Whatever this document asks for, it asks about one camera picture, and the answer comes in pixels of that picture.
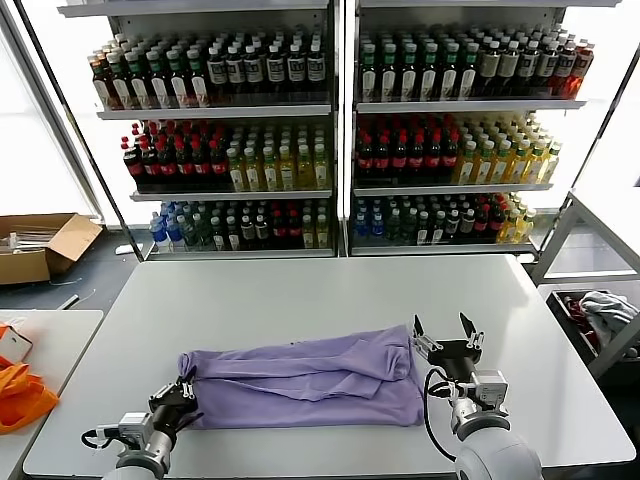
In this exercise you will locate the white packing pieces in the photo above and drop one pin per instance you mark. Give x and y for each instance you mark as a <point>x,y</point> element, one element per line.
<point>30,241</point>

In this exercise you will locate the dark bottle grey label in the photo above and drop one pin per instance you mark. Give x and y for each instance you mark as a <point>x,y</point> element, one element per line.
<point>489,65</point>
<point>508,65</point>

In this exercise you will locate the small white flat object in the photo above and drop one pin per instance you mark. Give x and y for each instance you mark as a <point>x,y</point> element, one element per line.
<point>122,250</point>

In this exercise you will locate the crumpled red garment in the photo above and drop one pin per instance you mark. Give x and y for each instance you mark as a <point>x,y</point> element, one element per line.
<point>574,309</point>

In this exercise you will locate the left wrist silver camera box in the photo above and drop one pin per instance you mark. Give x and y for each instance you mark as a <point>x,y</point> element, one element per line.
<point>135,427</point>

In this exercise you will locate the black storage bin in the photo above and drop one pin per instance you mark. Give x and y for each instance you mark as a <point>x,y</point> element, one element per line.
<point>565,322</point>

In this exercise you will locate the small grey bar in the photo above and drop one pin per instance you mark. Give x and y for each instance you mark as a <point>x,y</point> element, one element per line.
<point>70,302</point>

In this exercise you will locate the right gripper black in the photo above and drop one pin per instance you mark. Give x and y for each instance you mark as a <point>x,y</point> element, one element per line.
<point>457,362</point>

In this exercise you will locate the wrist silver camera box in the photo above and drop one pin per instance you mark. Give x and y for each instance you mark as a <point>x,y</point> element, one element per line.
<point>135,427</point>
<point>491,390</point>

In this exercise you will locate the open cardboard box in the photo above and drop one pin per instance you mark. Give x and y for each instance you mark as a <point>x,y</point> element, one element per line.
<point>75,240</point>

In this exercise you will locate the thin dark metal pole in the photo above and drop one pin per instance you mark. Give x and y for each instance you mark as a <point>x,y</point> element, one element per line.
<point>601,120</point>
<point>78,130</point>

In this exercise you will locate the small white box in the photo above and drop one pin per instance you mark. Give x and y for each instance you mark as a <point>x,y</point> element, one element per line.
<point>15,346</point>

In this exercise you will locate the grey metal shelf unit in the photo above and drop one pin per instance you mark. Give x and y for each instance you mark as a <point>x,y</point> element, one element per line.
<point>225,111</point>
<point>450,106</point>

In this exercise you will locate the purple t-shirt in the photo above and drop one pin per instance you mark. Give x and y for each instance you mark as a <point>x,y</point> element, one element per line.
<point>300,400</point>

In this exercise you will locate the yellow juice bottle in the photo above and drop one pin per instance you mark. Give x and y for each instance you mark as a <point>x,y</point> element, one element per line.
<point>321,170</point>
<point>465,167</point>
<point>524,226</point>
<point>551,165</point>
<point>236,172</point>
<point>517,167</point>
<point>309,235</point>
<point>322,235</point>
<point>270,172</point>
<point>253,172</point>
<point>535,167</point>
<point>500,167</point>
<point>509,227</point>
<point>303,170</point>
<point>482,167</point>
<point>286,172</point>

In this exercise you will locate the dark tea bottle green cap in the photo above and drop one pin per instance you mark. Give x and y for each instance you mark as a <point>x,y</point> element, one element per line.
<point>467,80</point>
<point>423,231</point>
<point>367,80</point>
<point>428,80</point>
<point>177,85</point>
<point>218,237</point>
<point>448,80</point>
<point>233,237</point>
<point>137,85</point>
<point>387,80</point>
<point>197,85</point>
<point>407,80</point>
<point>438,229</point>
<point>157,85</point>
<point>119,85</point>

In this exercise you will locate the cola bottle red cap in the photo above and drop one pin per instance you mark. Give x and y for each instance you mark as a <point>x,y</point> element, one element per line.
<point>150,170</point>
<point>481,222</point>
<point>433,160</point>
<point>201,169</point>
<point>398,160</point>
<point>450,160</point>
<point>133,170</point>
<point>167,170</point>
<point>496,222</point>
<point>416,160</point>
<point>218,168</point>
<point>294,231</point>
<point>279,231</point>
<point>184,169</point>
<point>381,160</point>
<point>365,160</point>

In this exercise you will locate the orange fabric bag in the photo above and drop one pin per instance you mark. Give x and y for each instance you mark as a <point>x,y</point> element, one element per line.
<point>20,395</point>

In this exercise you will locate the grey metal frame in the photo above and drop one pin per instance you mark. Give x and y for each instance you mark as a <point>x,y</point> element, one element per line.
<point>554,240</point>

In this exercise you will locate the small white side table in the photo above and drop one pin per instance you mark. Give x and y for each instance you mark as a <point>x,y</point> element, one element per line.
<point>65,340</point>

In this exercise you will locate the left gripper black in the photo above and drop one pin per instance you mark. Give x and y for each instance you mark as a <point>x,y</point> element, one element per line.
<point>172,410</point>

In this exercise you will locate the green tinted water bottle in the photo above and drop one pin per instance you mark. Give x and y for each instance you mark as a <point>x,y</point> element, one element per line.
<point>393,226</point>
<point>190,232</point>
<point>409,226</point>

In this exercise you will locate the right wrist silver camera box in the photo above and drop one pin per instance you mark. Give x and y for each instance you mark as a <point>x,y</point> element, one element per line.
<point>491,390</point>

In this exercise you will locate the grey window mullion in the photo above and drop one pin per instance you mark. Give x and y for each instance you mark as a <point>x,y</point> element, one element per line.
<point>87,190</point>

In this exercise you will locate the crumpled grey garment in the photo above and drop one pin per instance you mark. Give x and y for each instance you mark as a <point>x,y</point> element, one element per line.
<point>605,310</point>

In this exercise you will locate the blue label water bottle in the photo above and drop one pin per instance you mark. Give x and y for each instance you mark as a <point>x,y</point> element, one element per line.
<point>377,227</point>
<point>361,226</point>
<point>174,231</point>
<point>158,231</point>

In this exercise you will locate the dark drink bottle white cap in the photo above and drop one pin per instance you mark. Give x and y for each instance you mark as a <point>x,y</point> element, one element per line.
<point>216,72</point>
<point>564,65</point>
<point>261,231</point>
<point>467,222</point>
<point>253,70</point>
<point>275,70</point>
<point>452,224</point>
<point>527,65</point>
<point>234,71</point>
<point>315,70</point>
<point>295,70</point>
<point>247,231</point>
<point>546,65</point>

